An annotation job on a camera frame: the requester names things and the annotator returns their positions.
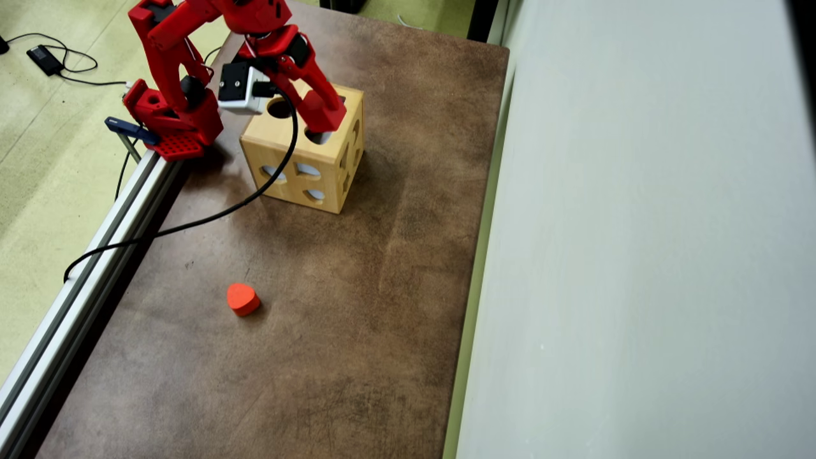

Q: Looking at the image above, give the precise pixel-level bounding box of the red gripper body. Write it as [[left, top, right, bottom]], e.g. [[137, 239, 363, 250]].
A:
[[236, 23, 317, 78]]

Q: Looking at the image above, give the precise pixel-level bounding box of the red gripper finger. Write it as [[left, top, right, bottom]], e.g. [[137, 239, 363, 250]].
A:
[[305, 54, 349, 131], [266, 64, 316, 128]]

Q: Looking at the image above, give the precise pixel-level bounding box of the red cube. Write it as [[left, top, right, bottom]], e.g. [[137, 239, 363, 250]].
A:
[[306, 96, 346, 134]]

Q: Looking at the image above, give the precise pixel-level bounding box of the wooden shape sorter box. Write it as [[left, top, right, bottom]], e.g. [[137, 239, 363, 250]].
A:
[[239, 69, 365, 215]]

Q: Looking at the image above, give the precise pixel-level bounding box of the blue clamp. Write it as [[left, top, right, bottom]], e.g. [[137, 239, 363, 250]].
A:
[[105, 116, 160, 163]]

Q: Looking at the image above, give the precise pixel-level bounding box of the orange rounded triangle block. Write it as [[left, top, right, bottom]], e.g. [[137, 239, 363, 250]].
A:
[[226, 282, 262, 317]]

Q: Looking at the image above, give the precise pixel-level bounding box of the black power adapter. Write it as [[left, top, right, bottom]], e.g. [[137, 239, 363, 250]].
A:
[[27, 45, 64, 77]]

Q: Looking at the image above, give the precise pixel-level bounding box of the white partition panel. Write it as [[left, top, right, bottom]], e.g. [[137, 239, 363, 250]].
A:
[[454, 0, 816, 459]]

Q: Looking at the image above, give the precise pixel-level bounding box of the black camera cable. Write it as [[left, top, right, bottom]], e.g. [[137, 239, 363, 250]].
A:
[[62, 80, 300, 282]]

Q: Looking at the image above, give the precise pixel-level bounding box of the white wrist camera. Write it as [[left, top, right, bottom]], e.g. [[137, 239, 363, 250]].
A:
[[218, 64, 272, 117]]

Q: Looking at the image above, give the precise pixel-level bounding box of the dark vertical post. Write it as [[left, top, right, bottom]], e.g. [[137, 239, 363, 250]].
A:
[[467, 0, 500, 43]]

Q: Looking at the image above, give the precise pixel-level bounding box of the thin black adapter cable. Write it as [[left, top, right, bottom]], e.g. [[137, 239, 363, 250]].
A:
[[5, 32, 128, 87]]

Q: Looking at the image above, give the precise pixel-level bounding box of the aluminium profile rail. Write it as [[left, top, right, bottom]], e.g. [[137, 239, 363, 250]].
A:
[[0, 148, 182, 459]]

